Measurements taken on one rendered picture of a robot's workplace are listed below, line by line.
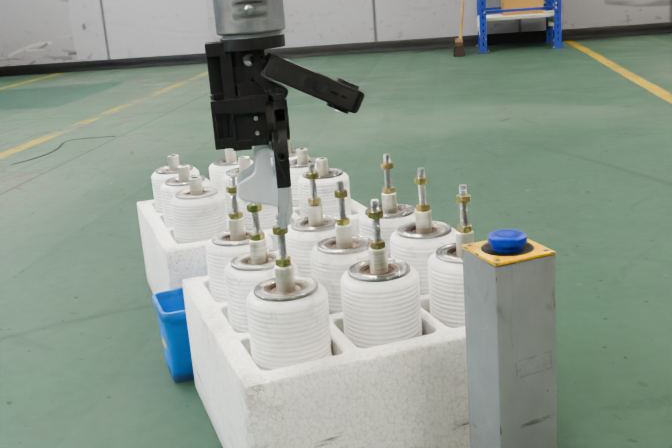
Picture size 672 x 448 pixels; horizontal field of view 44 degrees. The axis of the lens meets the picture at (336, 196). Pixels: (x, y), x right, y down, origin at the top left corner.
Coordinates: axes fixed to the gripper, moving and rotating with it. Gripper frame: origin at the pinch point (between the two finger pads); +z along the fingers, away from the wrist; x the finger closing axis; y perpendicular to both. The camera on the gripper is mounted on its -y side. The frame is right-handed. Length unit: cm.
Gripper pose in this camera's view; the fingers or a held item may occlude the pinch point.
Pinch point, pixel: (287, 212)
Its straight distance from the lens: 95.3
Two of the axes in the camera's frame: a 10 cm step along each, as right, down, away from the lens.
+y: -9.9, 1.0, -1.0
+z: 0.8, 9.7, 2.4
